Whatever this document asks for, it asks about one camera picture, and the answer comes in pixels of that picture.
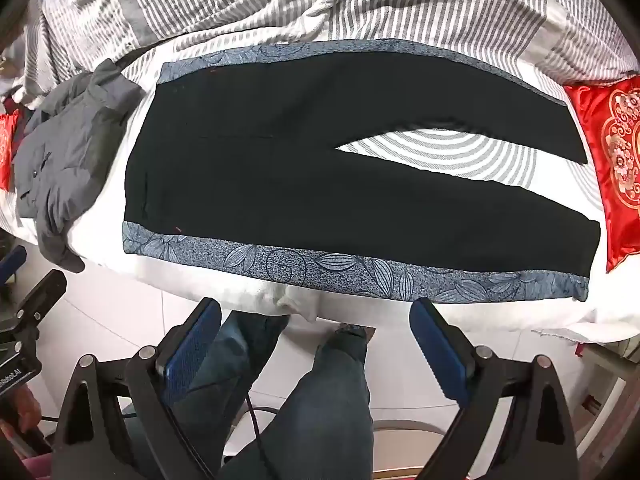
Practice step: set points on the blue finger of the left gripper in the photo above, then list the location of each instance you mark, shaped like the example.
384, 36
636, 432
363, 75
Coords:
12, 262

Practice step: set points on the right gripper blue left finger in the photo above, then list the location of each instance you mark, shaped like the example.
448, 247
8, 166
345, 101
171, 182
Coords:
184, 349

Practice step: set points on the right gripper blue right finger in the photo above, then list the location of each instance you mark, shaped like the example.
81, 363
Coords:
446, 350

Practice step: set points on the black pants blue patterned stripe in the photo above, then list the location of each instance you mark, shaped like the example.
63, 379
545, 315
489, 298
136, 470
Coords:
248, 145

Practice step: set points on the person's left hand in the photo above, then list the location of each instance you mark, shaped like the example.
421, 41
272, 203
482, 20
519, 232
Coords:
26, 406

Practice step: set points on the person's left jeans leg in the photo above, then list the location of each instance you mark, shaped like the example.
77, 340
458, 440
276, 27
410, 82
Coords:
233, 362

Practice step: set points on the person's jeans leg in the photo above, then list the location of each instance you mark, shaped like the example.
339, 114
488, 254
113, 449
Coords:
233, 362
324, 429

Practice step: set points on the white grey striped bedsheet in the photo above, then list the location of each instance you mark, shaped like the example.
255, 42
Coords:
330, 286

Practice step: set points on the person's right jeans leg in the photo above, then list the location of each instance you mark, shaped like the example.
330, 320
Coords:
324, 429

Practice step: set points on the small red cushion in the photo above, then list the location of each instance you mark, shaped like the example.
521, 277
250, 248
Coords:
8, 123

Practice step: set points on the grey jacket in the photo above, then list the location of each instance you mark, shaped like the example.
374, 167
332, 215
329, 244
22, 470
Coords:
67, 151

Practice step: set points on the red embroidered cushion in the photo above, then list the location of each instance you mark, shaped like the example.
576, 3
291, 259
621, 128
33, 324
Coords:
609, 116

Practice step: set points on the grey striped duvet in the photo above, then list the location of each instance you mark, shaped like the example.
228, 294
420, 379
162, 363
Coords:
556, 40

